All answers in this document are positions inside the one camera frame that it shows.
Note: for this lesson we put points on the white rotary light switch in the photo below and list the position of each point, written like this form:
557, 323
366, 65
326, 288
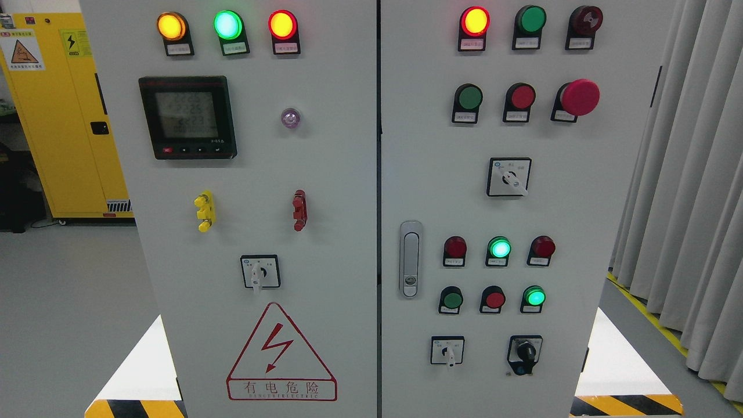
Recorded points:
261, 272

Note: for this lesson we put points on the dark green indicator light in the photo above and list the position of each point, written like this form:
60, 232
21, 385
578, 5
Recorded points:
527, 28

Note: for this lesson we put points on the yellow indicator light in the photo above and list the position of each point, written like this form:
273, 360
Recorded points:
174, 30

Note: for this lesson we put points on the grey electrical control cabinet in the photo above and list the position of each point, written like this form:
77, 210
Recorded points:
376, 147

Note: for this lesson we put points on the red terminal connector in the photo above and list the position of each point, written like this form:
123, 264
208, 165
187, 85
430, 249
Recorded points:
300, 213

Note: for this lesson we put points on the dark red indicator left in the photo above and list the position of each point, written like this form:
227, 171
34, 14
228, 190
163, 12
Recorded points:
454, 252

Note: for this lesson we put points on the dark red indicator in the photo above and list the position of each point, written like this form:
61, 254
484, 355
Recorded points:
541, 251
454, 252

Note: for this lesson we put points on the green push button lower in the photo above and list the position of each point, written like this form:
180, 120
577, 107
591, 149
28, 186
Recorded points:
450, 301

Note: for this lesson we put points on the small clear lamp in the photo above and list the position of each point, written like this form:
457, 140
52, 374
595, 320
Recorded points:
290, 118

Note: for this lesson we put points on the lit green indicator middle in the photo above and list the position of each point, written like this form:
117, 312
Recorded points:
498, 252

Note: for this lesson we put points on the white rotary selector upper right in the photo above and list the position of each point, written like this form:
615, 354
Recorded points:
508, 177

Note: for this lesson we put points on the white rotary selector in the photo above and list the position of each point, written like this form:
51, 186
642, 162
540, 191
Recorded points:
447, 350
508, 177

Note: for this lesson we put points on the green push button upper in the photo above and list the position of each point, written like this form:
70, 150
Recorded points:
466, 103

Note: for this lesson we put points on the red push button lower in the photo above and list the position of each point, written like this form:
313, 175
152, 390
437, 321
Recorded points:
492, 300

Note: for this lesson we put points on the red push button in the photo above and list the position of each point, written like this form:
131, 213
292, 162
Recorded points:
492, 300
519, 99

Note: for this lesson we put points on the white rotary selector lower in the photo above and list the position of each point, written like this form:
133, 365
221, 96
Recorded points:
447, 350

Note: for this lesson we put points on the yellow terminal connector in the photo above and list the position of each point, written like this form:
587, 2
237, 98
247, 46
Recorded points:
205, 210

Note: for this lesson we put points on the dark red indicator right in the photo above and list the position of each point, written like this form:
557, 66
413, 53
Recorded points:
541, 251

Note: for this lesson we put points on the red electric hazard sticker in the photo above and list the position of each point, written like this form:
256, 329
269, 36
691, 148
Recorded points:
277, 363

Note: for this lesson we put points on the lit green push button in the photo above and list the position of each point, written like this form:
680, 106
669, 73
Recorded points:
533, 299

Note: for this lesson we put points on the red push button upper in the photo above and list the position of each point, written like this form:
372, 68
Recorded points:
519, 99

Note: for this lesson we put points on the red indicator light top left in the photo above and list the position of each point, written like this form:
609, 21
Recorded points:
284, 31

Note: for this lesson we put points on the black digital power meter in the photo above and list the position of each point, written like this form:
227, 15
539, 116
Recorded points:
189, 117

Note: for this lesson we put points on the red indicator light right door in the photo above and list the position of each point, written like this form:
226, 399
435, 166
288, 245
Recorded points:
473, 26

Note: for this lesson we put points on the green indicator light top left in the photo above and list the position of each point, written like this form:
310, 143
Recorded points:
231, 34

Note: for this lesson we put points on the red emergency stop button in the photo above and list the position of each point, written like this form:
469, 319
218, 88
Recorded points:
575, 99

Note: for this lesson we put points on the dark red buzzer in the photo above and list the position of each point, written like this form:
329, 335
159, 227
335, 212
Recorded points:
583, 25

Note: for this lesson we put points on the white platform base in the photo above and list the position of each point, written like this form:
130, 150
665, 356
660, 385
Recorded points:
615, 381

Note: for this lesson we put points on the grey curtain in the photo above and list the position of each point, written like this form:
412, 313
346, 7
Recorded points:
679, 243

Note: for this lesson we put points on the yellow safety storage cabinet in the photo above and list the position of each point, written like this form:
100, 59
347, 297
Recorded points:
49, 65

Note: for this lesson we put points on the silver door handle lock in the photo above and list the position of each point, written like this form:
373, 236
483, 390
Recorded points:
409, 257

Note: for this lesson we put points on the black knob selector switch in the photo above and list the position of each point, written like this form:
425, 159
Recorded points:
524, 353

